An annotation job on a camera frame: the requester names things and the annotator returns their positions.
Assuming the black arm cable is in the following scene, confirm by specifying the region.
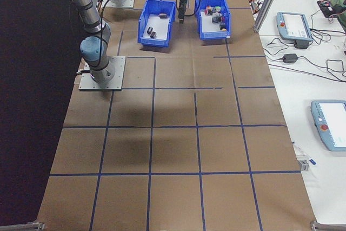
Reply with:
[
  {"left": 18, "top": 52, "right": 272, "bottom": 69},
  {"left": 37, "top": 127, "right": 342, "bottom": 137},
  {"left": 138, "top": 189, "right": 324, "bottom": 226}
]
[{"left": 97, "top": 0, "right": 148, "bottom": 65}]

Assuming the black frame cover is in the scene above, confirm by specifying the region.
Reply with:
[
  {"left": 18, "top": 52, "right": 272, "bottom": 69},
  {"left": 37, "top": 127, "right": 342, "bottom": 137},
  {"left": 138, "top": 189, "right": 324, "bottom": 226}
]
[{"left": 0, "top": 0, "right": 91, "bottom": 228}]

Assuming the blue bin with colourful batteries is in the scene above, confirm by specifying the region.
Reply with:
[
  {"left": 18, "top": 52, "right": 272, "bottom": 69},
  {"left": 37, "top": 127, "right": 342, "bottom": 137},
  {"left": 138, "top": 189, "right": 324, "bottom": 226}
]
[{"left": 194, "top": 0, "right": 232, "bottom": 41}]

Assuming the circuit board with wires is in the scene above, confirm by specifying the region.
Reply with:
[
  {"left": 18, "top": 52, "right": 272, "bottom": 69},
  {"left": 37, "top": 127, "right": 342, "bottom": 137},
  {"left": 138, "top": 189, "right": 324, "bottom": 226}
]
[{"left": 316, "top": 0, "right": 335, "bottom": 17}]

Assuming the black adapter cable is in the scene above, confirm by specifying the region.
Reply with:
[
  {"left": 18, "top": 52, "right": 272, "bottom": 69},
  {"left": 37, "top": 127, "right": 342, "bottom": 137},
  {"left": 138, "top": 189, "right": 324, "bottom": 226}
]
[
  {"left": 296, "top": 55, "right": 346, "bottom": 82},
  {"left": 264, "top": 37, "right": 288, "bottom": 61}
]

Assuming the blue bin with black batteries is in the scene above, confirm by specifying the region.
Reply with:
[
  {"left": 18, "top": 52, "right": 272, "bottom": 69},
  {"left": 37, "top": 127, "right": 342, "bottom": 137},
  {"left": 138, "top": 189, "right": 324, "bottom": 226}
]
[{"left": 137, "top": 0, "right": 177, "bottom": 48}]

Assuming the aluminium frame bar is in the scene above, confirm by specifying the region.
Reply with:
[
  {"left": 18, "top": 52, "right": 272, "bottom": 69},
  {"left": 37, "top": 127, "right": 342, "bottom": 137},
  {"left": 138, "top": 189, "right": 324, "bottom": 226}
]
[
  {"left": 0, "top": 221, "right": 45, "bottom": 231},
  {"left": 310, "top": 220, "right": 346, "bottom": 231}
]

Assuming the light blue teach pendant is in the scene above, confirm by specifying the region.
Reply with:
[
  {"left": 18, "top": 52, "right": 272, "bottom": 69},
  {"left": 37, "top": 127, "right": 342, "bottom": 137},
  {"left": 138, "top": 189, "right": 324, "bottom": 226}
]
[
  {"left": 310, "top": 100, "right": 346, "bottom": 153},
  {"left": 275, "top": 11, "right": 314, "bottom": 43}
]

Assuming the black pendant cable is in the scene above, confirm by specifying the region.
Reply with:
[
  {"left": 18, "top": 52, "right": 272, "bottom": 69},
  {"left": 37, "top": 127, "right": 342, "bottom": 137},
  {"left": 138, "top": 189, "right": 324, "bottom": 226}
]
[{"left": 310, "top": 27, "right": 346, "bottom": 45}]

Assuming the white pen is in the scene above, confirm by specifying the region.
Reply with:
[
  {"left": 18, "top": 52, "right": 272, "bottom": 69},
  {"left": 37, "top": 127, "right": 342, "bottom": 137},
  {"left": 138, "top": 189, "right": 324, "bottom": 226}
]
[{"left": 291, "top": 141, "right": 306, "bottom": 159}]

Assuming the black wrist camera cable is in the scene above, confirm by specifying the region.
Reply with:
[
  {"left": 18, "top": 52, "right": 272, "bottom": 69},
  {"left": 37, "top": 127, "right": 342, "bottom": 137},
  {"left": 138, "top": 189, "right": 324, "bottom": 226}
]
[{"left": 185, "top": 0, "right": 202, "bottom": 17}]

